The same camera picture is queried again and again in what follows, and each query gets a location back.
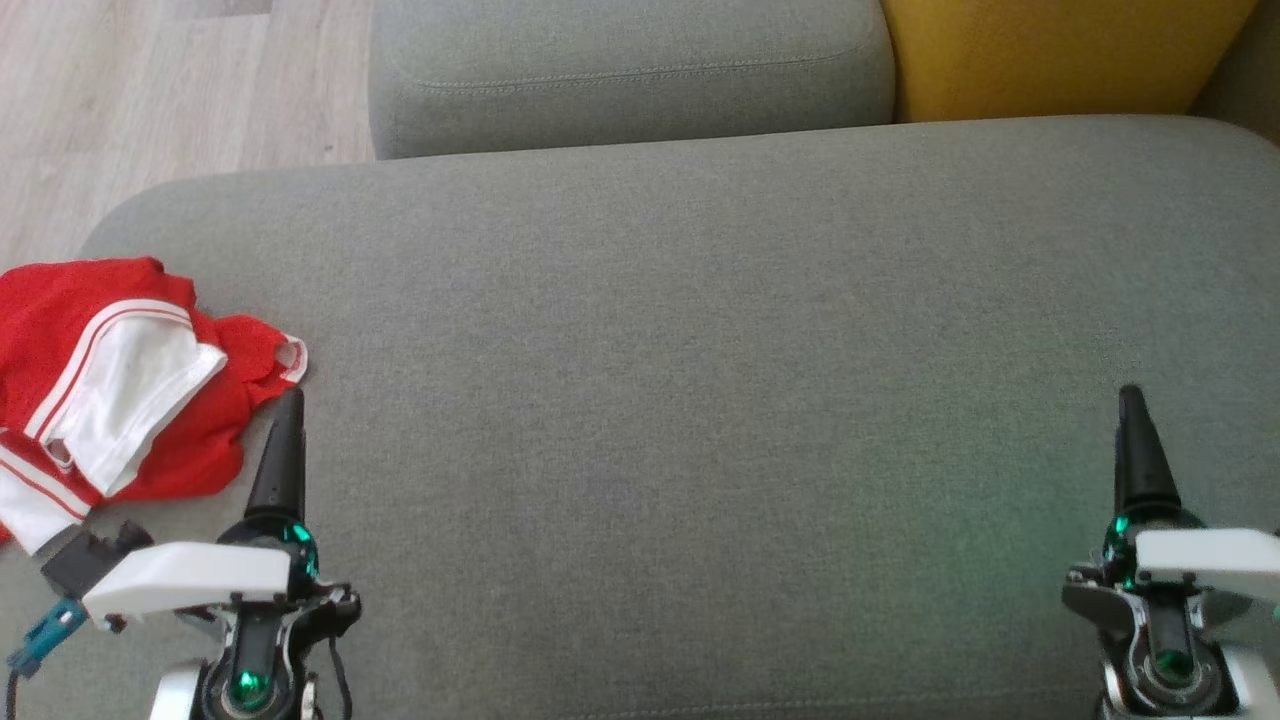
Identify red printed basketball jersey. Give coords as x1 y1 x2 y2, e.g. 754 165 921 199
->
0 258 309 501

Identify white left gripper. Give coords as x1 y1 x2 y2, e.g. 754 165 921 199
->
82 388 361 641

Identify large grey sofa seat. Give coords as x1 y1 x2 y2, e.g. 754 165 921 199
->
0 115 1280 720

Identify left camera cable teal plug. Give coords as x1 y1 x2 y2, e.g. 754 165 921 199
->
8 598 86 720

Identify yellow sofa cushion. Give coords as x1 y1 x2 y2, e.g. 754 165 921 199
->
880 0 1261 123

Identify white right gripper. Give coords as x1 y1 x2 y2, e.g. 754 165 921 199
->
1062 385 1280 641

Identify grey fabric sofa cushion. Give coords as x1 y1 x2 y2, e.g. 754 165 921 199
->
368 0 896 161

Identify beige headboard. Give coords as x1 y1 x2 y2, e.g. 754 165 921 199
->
1190 0 1280 146

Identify red shorts white stripes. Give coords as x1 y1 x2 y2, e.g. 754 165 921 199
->
0 298 229 556

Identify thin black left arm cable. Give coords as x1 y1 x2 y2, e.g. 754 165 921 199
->
322 640 353 720

